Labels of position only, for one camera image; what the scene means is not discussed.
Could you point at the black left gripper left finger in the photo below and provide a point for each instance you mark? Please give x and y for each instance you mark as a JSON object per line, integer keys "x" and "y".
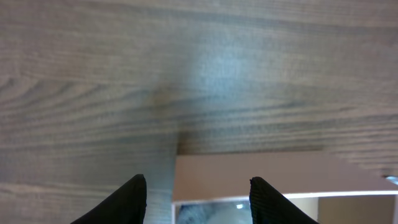
{"x": 126, "y": 205}

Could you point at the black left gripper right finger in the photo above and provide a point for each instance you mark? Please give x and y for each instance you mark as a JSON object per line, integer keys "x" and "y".
{"x": 269, "y": 206}

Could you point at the clear soap dispenser bottle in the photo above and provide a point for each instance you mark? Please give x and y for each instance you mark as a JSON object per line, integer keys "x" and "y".
{"x": 215, "y": 213}

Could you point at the white cardboard box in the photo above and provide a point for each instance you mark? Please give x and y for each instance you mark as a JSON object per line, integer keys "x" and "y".
{"x": 211, "y": 178}

